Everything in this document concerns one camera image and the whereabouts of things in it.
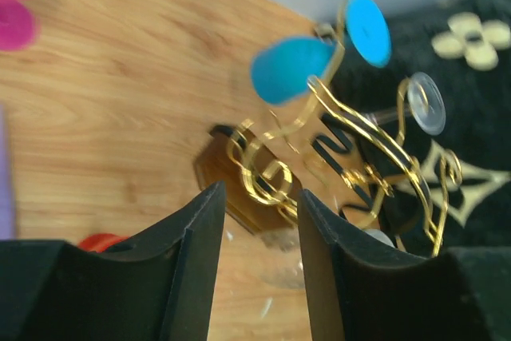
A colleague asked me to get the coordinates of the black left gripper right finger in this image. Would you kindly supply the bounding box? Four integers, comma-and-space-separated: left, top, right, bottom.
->
298, 190, 510, 340

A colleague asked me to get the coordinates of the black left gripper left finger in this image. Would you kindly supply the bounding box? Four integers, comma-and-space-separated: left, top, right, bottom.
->
1, 182, 226, 340

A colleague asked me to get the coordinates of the red plastic wine glass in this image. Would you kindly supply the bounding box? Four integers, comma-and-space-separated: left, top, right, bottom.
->
77, 233, 128, 253

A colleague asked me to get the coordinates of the clear wine glass front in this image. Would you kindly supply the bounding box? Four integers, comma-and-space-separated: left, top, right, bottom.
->
227, 227, 396, 290

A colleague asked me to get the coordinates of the clear wine glass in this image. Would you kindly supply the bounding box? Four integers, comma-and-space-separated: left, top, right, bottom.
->
227, 227, 396, 290
365, 72, 446, 136

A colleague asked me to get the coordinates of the clear wine glass back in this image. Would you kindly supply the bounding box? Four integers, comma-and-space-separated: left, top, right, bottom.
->
365, 72, 446, 136

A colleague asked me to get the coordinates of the magenta plastic wine glass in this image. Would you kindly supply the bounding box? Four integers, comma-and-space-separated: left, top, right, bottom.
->
1, 0, 38, 51

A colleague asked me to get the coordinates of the blue plastic wine glass back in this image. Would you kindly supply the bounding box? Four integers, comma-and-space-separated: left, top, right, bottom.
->
250, 0, 391, 105

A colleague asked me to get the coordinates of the purple folded cloth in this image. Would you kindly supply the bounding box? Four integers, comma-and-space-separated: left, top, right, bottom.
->
0, 107, 17, 240

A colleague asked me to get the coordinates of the black floral plush pillow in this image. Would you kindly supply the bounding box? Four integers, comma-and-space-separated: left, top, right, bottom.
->
331, 0, 510, 256

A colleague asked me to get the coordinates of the gold wire wine glass rack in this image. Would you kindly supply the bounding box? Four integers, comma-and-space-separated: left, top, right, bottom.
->
193, 0, 462, 256

